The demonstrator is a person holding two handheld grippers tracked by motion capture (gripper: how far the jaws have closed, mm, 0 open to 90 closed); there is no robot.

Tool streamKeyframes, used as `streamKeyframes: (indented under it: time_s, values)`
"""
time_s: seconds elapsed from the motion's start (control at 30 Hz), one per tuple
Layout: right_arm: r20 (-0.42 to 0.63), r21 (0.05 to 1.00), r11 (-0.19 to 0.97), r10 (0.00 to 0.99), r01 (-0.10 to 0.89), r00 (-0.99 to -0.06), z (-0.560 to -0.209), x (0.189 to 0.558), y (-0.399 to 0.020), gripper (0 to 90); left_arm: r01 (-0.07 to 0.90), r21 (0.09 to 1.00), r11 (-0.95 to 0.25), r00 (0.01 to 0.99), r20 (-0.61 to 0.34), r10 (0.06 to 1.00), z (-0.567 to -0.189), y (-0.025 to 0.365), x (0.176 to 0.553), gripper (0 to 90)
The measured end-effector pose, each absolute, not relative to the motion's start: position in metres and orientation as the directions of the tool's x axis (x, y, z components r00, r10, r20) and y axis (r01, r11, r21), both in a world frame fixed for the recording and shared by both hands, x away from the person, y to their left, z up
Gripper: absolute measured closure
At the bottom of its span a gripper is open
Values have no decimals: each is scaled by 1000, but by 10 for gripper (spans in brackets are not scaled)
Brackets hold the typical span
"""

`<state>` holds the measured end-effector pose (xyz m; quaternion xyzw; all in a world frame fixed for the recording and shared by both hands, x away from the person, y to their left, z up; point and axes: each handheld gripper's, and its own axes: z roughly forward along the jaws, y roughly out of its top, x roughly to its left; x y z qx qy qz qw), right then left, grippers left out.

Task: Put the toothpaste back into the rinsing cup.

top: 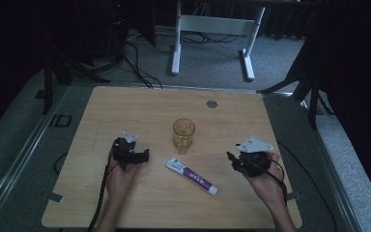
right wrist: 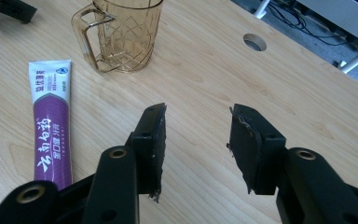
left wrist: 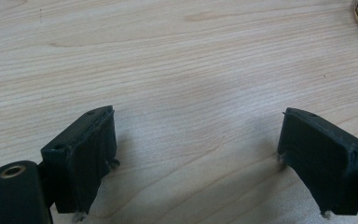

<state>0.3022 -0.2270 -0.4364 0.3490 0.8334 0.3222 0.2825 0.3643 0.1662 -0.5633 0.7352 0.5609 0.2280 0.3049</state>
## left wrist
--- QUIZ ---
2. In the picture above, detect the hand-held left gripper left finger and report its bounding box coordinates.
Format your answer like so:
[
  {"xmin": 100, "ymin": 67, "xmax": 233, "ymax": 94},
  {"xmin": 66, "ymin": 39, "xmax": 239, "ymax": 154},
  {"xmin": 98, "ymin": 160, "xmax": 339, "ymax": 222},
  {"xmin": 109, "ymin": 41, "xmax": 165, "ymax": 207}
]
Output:
[{"xmin": 40, "ymin": 105, "xmax": 121, "ymax": 223}]

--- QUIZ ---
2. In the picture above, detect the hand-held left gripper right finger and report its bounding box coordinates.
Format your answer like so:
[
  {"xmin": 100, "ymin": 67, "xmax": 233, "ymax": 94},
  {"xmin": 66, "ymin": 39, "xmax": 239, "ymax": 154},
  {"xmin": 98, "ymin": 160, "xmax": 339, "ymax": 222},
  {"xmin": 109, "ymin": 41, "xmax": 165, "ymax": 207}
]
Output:
[{"xmin": 276, "ymin": 106, "xmax": 358, "ymax": 220}]

